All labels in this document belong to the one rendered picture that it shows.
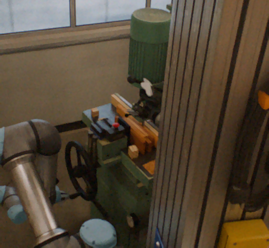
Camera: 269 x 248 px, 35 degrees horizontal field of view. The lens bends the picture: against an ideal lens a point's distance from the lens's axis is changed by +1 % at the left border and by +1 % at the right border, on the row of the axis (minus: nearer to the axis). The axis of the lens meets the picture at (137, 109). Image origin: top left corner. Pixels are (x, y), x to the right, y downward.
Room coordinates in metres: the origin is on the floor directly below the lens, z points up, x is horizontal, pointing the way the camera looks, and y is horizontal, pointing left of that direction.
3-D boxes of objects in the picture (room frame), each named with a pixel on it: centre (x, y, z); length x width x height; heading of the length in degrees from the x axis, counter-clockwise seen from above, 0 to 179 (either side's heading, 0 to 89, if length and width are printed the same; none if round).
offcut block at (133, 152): (1.50, 0.00, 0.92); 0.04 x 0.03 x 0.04; 26
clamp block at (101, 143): (1.58, 0.13, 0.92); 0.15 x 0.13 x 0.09; 37
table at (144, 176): (1.63, 0.06, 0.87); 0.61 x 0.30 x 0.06; 37
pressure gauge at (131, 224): (1.35, -0.02, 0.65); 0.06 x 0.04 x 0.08; 37
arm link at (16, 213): (1.22, 0.44, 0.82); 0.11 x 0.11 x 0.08; 36
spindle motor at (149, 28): (1.68, -0.03, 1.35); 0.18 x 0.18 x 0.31
